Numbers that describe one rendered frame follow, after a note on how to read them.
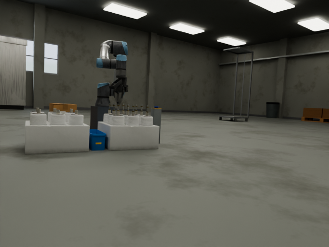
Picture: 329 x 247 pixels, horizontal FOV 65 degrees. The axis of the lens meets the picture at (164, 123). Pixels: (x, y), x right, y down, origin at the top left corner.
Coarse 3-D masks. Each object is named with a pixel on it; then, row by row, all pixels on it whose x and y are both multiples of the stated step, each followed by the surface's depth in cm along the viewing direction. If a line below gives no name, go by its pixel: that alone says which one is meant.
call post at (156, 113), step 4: (152, 108) 228; (152, 112) 228; (156, 112) 226; (160, 112) 227; (152, 116) 228; (156, 116) 226; (160, 116) 228; (156, 120) 226; (160, 120) 228; (156, 124) 227; (160, 124) 228; (160, 128) 229; (160, 132) 229
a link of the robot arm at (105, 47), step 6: (108, 42) 225; (102, 48) 216; (108, 48) 221; (102, 54) 204; (108, 54) 209; (96, 60) 195; (102, 60) 195; (108, 60) 196; (96, 66) 197; (102, 66) 196; (108, 66) 197
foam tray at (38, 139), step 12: (36, 132) 162; (48, 132) 165; (60, 132) 168; (72, 132) 172; (84, 132) 176; (36, 144) 162; (48, 144) 166; (60, 144) 169; (72, 144) 173; (84, 144) 176
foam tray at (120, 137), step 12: (108, 132) 189; (120, 132) 188; (132, 132) 192; (144, 132) 196; (156, 132) 201; (108, 144) 188; (120, 144) 188; (132, 144) 193; (144, 144) 197; (156, 144) 202
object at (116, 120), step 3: (114, 117) 189; (117, 117) 189; (120, 117) 190; (123, 117) 192; (114, 120) 189; (117, 120) 189; (120, 120) 190; (123, 120) 192; (114, 123) 190; (117, 123) 189; (120, 123) 190; (123, 123) 193
